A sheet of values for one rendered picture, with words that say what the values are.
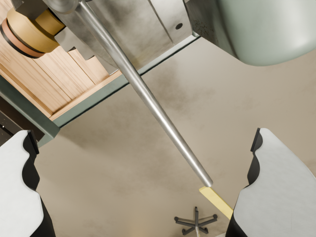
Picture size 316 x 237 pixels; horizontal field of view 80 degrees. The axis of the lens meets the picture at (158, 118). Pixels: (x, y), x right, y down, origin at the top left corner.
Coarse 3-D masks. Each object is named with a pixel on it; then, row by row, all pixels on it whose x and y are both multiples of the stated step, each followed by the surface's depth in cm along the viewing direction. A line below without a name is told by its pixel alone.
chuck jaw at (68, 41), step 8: (64, 32) 33; (72, 32) 33; (56, 40) 33; (64, 40) 33; (72, 40) 33; (80, 40) 33; (64, 48) 34; (72, 48) 35; (80, 48) 34; (88, 48) 34; (88, 56) 34; (96, 56) 34; (104, 64) 35; (112, 72) 36
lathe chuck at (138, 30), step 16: (96, 0) 20; (112, 0) 20; (128, 0) 20; (144, 0) 21; (64, 16) 20; (112, 16) 21; (128, 16) 21; (144, 16) 22; (80, 32) 21; (112, 32) 22; (128, 32) 23; (144, 32) 24; (160, 32) 25; (96, 48) 23; (128, 48) 25; (144, 48) 27; (160, 48) 29; (112, 64) 27; (144, 64) 32
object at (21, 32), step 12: (12, 12) 30; (48, 12) 30; (0, 24) 32; (12, 24) 30; (24, 24) 30; (36, 24) 30; (48, 24) 31; (60, 24) 32; (12, 36) 31; (24, 36) 31; (36, 36) 31; (48, 36) 32; (24, 48) 33; (36, 48) 33; (48, 48) 34
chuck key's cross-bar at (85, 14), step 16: (80, 16) 14; (96, 16) 15; (96, 32) 15; (112, 48) 16; (128, 64) 17; (128, 80) 17; (144, 96) 18; (160, 112) 19; (176, 128) 20; (176, 144) 20; (192, 160) 21; (208, 176) 23
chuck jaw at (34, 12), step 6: (12, 0) 27; (18, 0) 27; (24, 0) 27; (30, 0) 27; (36, 0) 28; (42, 0) 28; (18, 6) 27; (24, 6) 27; (30, 6) 28; (36, 6) 28; (42, 6) 29; (18, 12) 28; (24, 12) 28; (30, 12) 29; (36, 12) 29; (42, 12) 30; (30, 18) 30
